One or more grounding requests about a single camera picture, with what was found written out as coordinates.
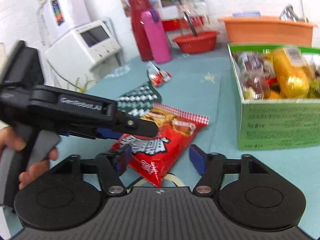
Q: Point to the clear red dates packet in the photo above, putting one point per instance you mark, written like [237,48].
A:
[252,67]

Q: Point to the blue plate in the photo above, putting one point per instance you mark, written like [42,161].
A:
[246,14]

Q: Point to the green cardboard box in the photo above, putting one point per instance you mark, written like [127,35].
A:
[275,125]

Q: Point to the orange snack packet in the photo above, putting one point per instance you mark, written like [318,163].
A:
[272,95]

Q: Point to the white wall water purifier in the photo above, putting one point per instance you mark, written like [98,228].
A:
[67,12]

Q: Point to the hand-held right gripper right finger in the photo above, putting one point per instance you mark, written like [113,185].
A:
[197,160]

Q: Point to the thin-leaved potted plant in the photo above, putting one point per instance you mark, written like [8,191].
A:
[80,85]

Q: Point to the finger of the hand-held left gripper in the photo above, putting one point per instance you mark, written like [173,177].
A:
[107,133]
[140,127]

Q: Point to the person's left hand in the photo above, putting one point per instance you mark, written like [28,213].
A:
[12,140]

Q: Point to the green snack packet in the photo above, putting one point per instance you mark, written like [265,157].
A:
[313,90]

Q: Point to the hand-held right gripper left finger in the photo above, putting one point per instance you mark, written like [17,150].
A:
[123,160]

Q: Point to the orange plastic basin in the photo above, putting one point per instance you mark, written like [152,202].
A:
[262,31]

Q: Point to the large red chip bag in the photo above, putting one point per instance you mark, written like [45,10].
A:
[170,142]

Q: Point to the small red snack packet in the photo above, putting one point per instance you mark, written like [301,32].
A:
[158,77]

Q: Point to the pink thermos bottle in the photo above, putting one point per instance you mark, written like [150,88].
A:
[156,37]

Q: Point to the red thermos jug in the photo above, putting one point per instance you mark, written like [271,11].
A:
[137,30]

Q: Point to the metal kitchen item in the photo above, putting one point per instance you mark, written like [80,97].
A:
[290,13]

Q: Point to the glass pitcher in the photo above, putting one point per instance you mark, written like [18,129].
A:
[197,12]

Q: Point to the red plastic basin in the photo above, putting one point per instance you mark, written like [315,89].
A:
[195,43]

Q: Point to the yellow snack bag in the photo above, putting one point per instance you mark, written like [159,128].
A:
[290,77]

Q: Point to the dark utensil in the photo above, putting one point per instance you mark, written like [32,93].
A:
[191,25]

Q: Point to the white appliance with screen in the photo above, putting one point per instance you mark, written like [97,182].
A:
[75,52]

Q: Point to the teal printed tablecloth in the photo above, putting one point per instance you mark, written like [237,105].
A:
[212,100]

